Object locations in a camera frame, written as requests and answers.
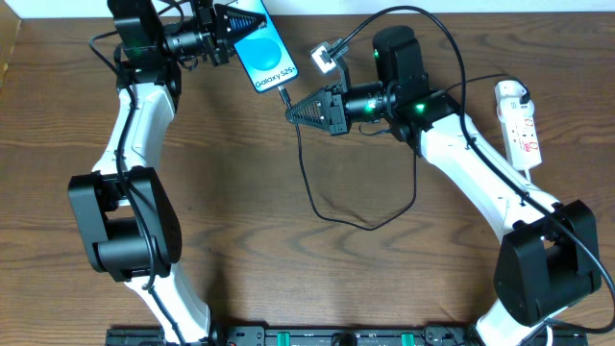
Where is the white power strip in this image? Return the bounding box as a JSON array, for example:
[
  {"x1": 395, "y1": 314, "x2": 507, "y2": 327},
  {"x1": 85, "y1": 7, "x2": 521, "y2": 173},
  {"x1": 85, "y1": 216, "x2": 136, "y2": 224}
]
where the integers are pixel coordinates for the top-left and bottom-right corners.
[{"x1": 500, "y1": 114, "x2": 542, "y2": 171}]

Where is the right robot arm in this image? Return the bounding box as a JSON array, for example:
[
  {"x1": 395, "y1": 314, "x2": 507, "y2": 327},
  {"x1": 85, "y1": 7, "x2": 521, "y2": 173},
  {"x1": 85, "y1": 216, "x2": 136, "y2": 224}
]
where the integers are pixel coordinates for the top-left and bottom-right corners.
[{"x1": 286, "y1": 26, "x2": 610, "y2": 345}]

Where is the white USB wall charger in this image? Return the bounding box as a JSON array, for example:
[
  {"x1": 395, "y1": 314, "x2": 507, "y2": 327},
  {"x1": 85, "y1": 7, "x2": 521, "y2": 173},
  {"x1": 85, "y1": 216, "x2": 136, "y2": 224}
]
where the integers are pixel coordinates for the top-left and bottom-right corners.
[{"x1": 494, "y1": 79, "x2": 534, "y2": 123}]

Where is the blue Galaxy smartphone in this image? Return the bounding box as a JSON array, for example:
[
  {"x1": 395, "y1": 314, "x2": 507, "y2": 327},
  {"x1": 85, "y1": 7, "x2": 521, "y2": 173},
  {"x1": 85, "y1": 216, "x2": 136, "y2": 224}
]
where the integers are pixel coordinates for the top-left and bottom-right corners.
[{"x1": 230, "y1": 0, "x2": 299, "y2": 93}]

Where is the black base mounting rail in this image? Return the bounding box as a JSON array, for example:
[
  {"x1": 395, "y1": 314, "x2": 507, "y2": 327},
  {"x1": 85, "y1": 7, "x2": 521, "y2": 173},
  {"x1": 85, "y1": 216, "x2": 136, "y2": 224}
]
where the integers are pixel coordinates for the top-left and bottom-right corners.
[{"x1": 103, "y1": 325, "x2": 589, "y2": 346}]

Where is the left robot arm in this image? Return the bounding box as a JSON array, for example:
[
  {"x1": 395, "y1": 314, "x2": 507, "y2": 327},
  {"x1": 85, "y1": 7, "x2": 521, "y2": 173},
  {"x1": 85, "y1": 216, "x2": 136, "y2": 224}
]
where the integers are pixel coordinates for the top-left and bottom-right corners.
[{"x1": 68, "y1": 0, "x2": 269, "y2": 345}]

